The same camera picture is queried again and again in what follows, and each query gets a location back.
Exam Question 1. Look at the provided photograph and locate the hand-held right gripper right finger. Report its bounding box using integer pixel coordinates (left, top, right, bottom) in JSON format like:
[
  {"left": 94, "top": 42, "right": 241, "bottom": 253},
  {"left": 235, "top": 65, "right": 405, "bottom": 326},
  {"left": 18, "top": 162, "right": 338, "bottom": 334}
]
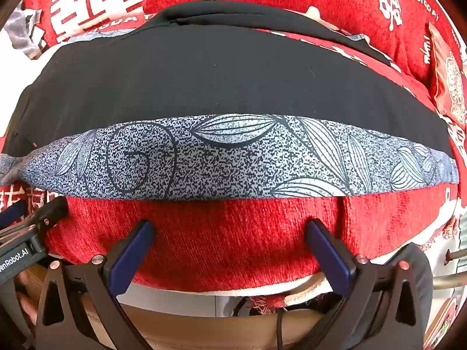
[{"left": 306, "top": 219, "right": 420, "bottom": 350}]

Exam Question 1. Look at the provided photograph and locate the red blanket white print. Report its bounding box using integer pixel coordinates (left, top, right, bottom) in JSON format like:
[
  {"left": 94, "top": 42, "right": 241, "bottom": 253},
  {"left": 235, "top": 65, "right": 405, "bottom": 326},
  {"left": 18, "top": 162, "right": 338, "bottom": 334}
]
[{"left": 0, "top": 0, "right": 467, "bottom": 300}]

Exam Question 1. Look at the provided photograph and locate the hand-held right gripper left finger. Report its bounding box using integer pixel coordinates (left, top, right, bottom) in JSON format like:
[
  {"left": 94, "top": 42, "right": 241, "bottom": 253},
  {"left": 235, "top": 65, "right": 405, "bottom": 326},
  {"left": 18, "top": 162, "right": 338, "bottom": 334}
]
[{"left": 34, "top": 220, "right": 157, "bottom": 350}]

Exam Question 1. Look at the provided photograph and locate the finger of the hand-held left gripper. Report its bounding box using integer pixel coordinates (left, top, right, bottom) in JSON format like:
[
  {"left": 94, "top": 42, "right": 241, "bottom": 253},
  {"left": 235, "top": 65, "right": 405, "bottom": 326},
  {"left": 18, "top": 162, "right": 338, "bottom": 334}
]
[
  {"left": 22, "top": 196, "right": 70, "bottom": 241},
  {"left": 0, "top": 200, "right": 28, "bottom": 231}
]

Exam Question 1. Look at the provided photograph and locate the grey crumpled cloth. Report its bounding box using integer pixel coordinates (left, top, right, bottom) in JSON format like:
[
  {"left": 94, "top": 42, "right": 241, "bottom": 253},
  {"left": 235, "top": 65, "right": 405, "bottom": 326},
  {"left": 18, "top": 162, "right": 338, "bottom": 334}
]
[{"left": 5, "top": 2, "right": 48, "bottom": 59}]

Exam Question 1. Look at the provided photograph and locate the black pants grey leaf print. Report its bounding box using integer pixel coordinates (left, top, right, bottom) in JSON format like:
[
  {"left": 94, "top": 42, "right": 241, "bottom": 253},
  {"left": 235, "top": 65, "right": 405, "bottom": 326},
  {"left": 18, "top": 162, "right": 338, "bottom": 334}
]
[{"left": 0, "top": 0, "right": 460, "bottom": 201}]

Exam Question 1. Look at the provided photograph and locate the red patterned cushion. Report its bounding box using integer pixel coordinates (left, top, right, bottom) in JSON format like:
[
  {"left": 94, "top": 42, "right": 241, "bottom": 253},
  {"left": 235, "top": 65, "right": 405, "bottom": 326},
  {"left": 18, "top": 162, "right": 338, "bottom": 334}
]
[{"left": 427, "top": 22, "right": 467, "bottom": 128}]

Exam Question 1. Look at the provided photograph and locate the person's left hand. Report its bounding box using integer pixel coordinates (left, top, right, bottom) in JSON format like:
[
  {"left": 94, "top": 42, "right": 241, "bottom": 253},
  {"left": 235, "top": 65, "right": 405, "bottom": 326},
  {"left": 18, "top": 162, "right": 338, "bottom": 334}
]
[{"left": 15, "top": 270, "right": 41, "bottom": 327}]

